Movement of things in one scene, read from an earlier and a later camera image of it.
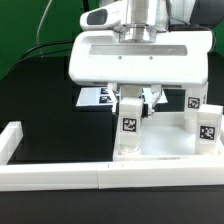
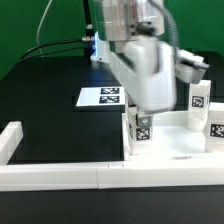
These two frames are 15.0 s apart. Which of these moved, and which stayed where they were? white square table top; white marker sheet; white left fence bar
Moved: white square table top
Stayed: white left fence bar; white marker sheet
